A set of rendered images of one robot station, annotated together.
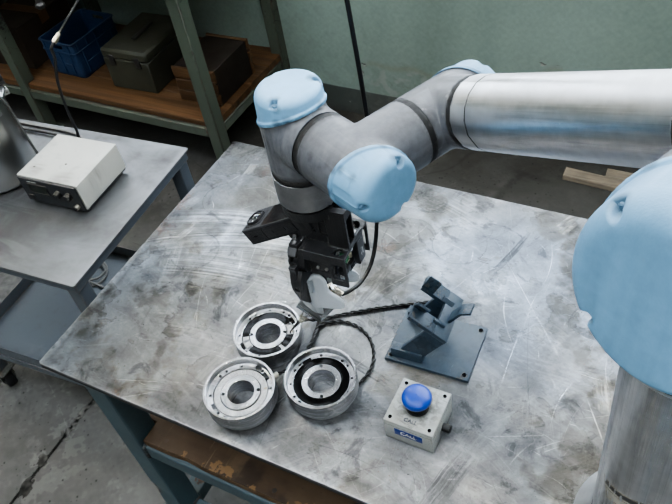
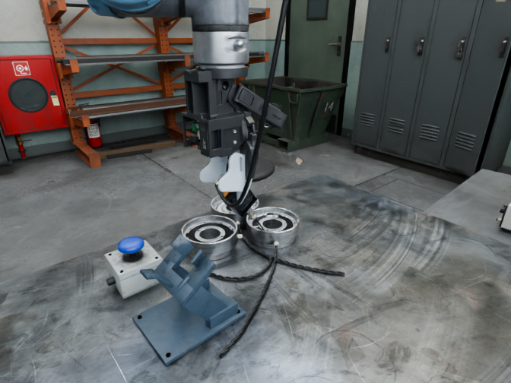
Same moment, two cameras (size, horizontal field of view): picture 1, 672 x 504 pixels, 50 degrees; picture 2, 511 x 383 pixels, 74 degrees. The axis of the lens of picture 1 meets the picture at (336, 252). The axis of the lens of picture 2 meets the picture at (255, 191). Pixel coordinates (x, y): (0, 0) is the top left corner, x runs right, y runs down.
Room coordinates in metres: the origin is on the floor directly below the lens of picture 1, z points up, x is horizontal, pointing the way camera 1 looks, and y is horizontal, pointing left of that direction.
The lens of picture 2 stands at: (0.83, -0.45, 1.17)
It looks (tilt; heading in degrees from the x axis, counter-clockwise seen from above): 25 degrees down; 107
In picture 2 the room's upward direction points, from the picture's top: straight up
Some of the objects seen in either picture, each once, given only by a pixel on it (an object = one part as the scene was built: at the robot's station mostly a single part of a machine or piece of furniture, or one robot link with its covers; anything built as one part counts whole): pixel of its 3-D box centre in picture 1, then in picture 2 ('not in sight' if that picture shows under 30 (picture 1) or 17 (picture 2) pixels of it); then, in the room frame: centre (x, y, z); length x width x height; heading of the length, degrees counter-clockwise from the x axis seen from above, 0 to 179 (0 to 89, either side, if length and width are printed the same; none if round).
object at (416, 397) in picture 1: (417, 404); (132, 254); (0.51, -0.07, 0.85); 0.04 x 0.04 x 0.05
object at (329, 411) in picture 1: (322, 384); (210, 237); (0.59, 0.06, 0.82); 0.10 x 0.10 x 0.04
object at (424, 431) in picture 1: (422, 415); (131, 267); (0.51, -0.07, 0.82); 0.08 x 0.07 x 0.05; 55
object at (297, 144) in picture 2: not in sight; (290, 112); (0.07, 3.55, 0.35); 1.04 x 0.74 x 0.70; 145
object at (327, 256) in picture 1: (323, 231); (219, 111); (0.64, 0.01, 1.07); 0.09 x 0.08 x 0.12; 58
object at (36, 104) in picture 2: not in sight; (50, 107); (-2.21, 2.36, 0.50); 0.91 x 0.24 x 1.00; 55
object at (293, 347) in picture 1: (269, 336); (272, 227); (0.69, 0.13, 0.82); 0.10 x 0.10 x 0.04
